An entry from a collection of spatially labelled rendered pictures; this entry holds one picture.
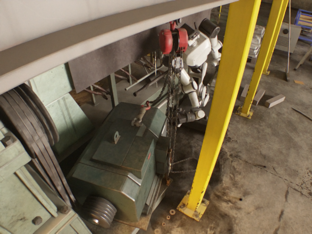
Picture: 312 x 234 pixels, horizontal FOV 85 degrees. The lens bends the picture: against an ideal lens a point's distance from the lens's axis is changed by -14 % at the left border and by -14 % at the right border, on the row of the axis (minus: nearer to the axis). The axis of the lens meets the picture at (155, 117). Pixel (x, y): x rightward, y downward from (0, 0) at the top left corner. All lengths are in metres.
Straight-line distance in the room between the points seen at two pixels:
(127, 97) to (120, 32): 1.88
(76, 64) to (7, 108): 0.72
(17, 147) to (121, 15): 0.57
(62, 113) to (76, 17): 1.27
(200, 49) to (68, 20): 1.50
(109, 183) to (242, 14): 0.98
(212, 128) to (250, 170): 1.32
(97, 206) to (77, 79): 0.81
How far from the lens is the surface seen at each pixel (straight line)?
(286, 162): 2.64
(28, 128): 0.72
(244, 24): 0.83
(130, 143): 1.19
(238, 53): 0.87
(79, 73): 1.38
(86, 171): 1.15
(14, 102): 0.73
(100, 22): 0.21
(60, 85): 1.37
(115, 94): 1.69
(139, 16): 0.22
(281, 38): 6.02
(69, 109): 1.48
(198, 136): 2.49
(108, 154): 1.15
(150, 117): 1.40
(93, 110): 1.96
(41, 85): 1.30
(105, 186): 1.07
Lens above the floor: 1.74
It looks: 40 degrees down
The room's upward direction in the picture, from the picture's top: straight up
